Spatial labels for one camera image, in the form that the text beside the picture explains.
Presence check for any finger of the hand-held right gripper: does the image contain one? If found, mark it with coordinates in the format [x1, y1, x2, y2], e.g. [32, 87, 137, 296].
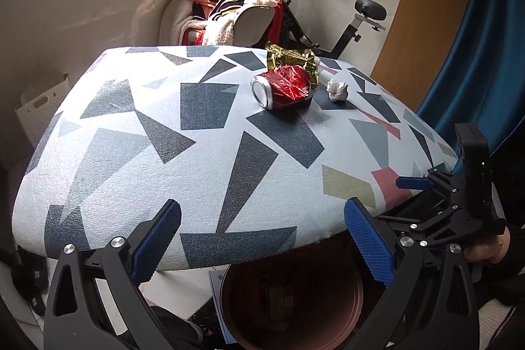
[395, 171, 467, 208]
[376, 206, 466, 245]

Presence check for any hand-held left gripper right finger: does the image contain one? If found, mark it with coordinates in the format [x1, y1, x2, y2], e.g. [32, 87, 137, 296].
[344, 197, 480, 350]

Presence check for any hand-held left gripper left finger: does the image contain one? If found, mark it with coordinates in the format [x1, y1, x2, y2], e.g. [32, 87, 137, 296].
[43, 199, 183, 350]

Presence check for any dark brown trash bin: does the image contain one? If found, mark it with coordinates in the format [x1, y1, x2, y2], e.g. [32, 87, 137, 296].
[219, 237, 366, 350]

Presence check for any person's right forearm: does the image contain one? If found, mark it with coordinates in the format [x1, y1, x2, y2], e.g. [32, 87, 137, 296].
[492, 252, 525, 306]

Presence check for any person's right hand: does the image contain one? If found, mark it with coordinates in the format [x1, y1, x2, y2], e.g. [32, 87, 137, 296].
[467, 230, 512, 265]

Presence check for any geometric patterned table cover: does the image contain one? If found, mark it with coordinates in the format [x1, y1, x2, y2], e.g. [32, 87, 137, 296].
[11, 45, 461, 274]

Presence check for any person's foot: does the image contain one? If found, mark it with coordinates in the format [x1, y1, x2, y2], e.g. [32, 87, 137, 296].
[143, 304, 206, 350]

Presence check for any white crumpled tissue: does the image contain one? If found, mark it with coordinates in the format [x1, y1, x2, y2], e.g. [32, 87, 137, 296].
[325, 79, 349, 104]

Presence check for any person's leg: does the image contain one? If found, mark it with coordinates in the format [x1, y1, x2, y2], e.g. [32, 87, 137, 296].
[477, 298, 523, 350]

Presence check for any blue curtain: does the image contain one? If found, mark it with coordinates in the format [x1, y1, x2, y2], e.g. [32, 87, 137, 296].
[413, 0, 525, 187]

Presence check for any wooden door panel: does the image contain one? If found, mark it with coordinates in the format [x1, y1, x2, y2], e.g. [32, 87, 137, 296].
[370, 0, 479, 113]

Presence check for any black exercise bike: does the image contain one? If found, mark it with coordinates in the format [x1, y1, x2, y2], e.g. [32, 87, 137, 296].
[262, 0, 388, 60]

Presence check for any red soda can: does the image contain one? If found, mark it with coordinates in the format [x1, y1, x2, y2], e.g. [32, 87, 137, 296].
[250, 72, 315, 111]

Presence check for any gold foil wrapper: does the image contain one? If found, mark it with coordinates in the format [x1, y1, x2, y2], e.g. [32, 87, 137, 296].
[265, 41, 321, 89]

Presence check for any white laundry basket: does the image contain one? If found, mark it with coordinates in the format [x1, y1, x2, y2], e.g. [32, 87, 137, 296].
[15, 73, 71, 146]

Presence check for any red cloth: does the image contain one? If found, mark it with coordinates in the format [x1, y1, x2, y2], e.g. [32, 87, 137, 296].
[270, 1, 286, 44]

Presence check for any white fleece blanket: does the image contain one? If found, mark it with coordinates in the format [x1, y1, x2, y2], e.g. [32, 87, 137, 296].
[172, 0, 280, 47]

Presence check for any beige armchair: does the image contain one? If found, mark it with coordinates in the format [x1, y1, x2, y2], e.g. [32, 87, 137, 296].
[157, 0, 286, 48]

